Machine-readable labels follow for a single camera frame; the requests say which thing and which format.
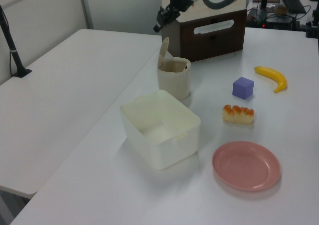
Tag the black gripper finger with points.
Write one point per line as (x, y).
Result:
(172, 16)
(160, 16)

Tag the small cream lidded trash can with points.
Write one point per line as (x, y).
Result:
(174, 85)

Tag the brown and cream cabinet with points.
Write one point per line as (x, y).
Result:
(211, 45)

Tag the black electronics box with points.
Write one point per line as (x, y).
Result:
(279, 22)

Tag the small brown box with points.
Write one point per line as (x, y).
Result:
(281, 9)

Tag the purple cube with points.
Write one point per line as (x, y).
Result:
(243, 88)

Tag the black keyboard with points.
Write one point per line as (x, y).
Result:
(294, 2)

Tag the yellow banana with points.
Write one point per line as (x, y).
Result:
(271, 74)

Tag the orange glazed bread loaf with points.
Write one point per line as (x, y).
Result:
(238, 116)

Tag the white adjacent table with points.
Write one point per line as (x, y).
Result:
(62, 98)

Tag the cream plastic storage box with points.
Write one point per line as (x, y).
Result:
(174, 147)

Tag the black pole with base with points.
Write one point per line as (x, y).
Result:
(15, 58)

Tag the pink plastic plate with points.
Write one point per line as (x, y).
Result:
(245, 165)

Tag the black vertical post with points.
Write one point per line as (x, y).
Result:
(263, 1)

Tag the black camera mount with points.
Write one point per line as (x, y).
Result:
(311, 26)

